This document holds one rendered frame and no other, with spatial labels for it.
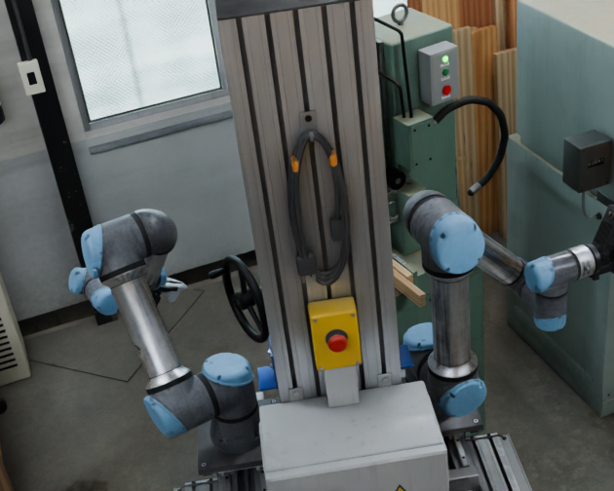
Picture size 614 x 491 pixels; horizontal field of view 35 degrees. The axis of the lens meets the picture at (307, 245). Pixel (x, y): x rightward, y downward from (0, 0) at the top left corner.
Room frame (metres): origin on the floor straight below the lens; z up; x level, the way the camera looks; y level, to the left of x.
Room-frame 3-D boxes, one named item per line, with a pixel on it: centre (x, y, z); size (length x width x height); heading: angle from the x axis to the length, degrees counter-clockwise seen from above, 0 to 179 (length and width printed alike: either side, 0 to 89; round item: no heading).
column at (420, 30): (2.71, -0.36, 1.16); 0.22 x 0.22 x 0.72; 26
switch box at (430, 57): (2.59, -0.44, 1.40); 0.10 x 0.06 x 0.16; 116
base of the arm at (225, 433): (1.84, 0.23, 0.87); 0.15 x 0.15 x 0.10
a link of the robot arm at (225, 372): (1.83, 0.24, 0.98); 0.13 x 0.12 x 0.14; 117
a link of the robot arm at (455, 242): (1.73, -0.30, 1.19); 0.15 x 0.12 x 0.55; 17
